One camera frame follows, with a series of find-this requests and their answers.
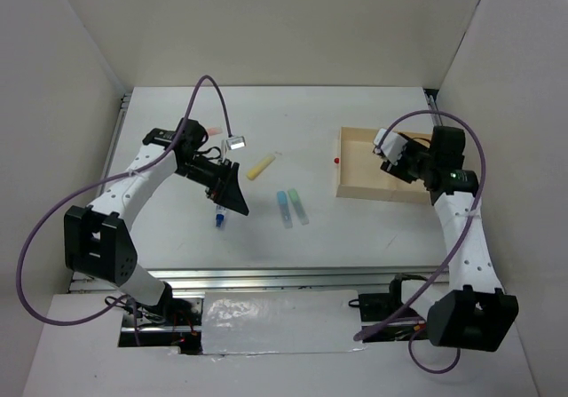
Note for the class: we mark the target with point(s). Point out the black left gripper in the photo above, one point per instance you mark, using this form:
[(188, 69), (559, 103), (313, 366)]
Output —
[(227, 192)]

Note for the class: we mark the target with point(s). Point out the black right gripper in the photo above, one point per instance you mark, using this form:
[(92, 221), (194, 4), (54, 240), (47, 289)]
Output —
[(397, 170)]

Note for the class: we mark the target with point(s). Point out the clear blue glue bottle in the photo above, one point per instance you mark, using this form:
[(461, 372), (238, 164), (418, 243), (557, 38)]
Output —
[(220, 216)]

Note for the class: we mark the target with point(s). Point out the yellow highlighter marker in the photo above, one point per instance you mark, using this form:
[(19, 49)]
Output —
[(259, 167)]

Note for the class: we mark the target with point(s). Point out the blue highlighter marker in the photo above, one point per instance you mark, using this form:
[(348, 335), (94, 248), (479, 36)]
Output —
[(282, 201)]

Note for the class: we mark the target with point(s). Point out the pink orange highlighter marker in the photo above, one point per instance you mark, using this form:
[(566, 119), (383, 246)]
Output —
[(214, 131)]

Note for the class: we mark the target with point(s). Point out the green highlighter marker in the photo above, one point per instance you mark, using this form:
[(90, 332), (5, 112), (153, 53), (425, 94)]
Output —
[(298, 206)]

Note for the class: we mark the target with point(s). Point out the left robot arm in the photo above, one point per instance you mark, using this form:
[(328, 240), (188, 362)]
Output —
[(97, 238)]

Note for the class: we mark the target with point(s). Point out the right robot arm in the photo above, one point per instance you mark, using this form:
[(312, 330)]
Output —
[(475, 312)]

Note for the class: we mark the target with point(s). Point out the cream compartment organizer tray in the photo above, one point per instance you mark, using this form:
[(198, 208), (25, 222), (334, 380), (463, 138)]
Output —
[(359, 174)]

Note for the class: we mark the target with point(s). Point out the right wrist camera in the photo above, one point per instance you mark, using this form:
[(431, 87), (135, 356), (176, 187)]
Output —
[(389, 145)]

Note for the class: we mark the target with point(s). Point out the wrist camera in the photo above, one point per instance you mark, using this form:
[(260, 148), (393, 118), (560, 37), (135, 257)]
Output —
[(389, 145), (235, 142)]

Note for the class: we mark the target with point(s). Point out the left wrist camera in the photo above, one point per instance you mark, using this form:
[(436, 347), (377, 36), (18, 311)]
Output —
[(235, 142)]

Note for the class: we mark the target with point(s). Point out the aluminium front rail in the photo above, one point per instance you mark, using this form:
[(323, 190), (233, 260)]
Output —
[(301, 278)]

